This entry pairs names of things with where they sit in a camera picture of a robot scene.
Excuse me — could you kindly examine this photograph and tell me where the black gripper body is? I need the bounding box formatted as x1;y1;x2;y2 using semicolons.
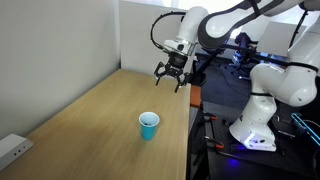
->
159;52;188;78

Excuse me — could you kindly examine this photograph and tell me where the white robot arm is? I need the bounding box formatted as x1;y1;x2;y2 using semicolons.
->
154;0;320;152

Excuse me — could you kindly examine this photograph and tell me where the blue plastic cup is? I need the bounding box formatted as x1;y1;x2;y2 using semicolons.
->
139;112;160;140

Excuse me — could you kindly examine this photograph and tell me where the orange clamp rear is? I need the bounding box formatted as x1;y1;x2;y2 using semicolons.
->
204;112;218;121

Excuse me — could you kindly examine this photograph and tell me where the orange clamp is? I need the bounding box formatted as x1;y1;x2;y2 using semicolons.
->
204;112;218;121
204;136;224;149

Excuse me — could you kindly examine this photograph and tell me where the orange clamp front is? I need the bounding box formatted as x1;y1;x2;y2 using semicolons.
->
204;136;224;149

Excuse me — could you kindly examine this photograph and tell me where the cyan lit computer case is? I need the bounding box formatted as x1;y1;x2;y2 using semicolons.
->
291;113;320;147

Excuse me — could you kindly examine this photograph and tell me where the white box on table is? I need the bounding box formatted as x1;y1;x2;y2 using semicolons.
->
0;134;33;171

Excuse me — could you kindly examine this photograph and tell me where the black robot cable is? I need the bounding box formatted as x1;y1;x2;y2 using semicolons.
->
149;11;188;52

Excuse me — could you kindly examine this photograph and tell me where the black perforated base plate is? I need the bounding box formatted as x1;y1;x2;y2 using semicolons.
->
205;113;319;180

